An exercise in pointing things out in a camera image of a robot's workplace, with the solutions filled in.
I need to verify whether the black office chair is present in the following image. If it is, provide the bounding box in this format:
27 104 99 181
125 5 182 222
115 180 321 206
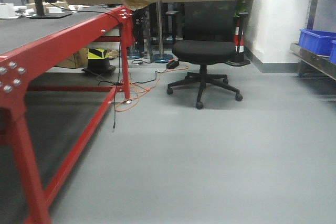
167 1 243 109

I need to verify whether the yellow black striped cone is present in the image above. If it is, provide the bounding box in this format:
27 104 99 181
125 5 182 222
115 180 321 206
82 48 116 74

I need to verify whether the red metal workbench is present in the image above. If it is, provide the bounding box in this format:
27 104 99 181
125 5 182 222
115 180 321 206
1 7 132 223

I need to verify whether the red white traffic cone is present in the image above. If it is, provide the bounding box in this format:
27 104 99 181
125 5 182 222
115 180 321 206
227 11 250 67

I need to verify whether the black cable on floor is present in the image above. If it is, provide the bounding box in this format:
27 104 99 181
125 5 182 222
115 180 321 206
97 11 161 133

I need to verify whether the metal storage shelf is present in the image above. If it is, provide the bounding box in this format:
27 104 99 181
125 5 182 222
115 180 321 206
290 0 335 80

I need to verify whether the blue plastic bin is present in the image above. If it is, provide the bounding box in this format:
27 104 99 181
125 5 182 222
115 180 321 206
298 29 335 56

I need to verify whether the orange cable on floor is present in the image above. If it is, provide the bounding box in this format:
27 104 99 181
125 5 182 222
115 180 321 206
114 62 190 112

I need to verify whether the cardboard box under workbench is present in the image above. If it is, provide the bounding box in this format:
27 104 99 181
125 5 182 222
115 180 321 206
56 48 88 69

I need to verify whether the black power adapter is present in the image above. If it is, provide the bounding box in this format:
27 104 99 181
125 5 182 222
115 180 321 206
166 60 180 69

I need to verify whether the chrome stanchion post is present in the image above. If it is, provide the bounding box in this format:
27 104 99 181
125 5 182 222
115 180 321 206
153 1 173 63

